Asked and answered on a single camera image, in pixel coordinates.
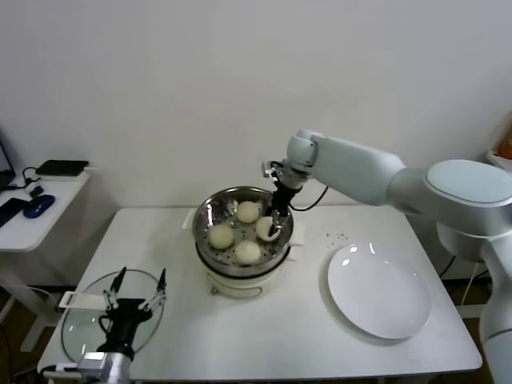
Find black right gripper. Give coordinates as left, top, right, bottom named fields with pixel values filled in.
left=270, top=184, right=291, bottom=238

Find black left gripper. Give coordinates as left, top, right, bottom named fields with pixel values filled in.
left=97, top=267, right=168, bottom=353

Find white steamed baozi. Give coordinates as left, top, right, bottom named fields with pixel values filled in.
left=255, top=216, right=281, bottom=243
left=234, top=240, right=262, bottom=266
left=237, top=201, right=260, bottom=224
left=208, top=224, right=235, bottom=250

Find perforated steel steamer basket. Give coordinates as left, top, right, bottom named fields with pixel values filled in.
left=182, top=185, right=307, bottom=278

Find scattered black crumbs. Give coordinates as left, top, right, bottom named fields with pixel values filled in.
left=322, top=230, right=349, bottom=246

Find white electric cooker base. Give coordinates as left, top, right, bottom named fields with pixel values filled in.
left=194, top=239, right=303, bottom=299

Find white side desk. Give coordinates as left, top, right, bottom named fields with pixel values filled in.
left=0, top=170, right=103, bottom=353

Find large white plate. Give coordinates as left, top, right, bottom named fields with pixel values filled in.
left=326, top=242, right=433, bottom=341

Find blue computer mouse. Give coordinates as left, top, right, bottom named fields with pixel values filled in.
left=22, top=194, right=56, bottom=219

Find flat black drive box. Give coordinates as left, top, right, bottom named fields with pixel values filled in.
left=35, top=159, right=90, bottom=177

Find orange object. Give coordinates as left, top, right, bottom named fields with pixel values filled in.
left=495, top=122, right=512, bottom=159

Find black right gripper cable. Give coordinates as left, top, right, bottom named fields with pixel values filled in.
left=288, top=184, right=330, bottom=212

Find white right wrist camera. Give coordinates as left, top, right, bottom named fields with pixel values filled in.
left=261, top=159, right=282, bottom=179

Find glass lid with white handle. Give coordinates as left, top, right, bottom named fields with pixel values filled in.
left=58, top=268, right=166, bottom=361

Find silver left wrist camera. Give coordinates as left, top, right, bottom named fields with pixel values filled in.
left=39, top=350, right=111, bottom=377

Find white floor cable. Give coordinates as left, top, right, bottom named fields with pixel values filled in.
left=30, top=284, right=65, bottom=311

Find black desk cable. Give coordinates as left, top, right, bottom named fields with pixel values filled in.
left=22, top=166, right=45, bottom=189

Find black power cable with plug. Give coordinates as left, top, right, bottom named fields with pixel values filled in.
left=438, top=255, right=457, bottom=278

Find white hanging cable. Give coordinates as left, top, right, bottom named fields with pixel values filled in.
left=463, top=266, right=479, bottom=308

